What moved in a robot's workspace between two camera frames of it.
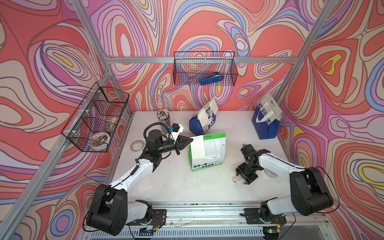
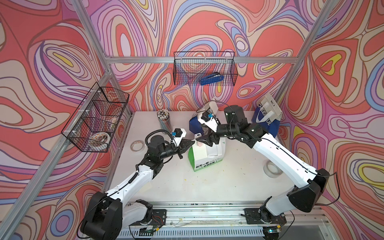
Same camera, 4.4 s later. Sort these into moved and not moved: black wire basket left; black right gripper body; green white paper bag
Moved: black right gripper body
Not moved: green white paper bag; black wire basket left
